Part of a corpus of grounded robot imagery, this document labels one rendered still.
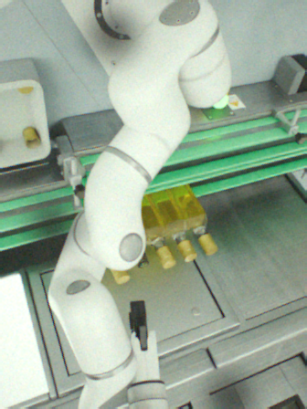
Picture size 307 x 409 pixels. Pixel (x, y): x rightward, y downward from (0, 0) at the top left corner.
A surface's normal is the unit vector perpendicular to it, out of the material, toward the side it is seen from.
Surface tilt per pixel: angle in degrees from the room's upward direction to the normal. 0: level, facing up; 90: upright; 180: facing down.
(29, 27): 0
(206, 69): 2
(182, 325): 90
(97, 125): 90
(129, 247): 42
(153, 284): 90
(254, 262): 91
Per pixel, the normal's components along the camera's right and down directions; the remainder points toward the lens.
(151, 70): -0.11, -0.24
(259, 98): 0.09, -0.62
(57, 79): 0.38, 0.74
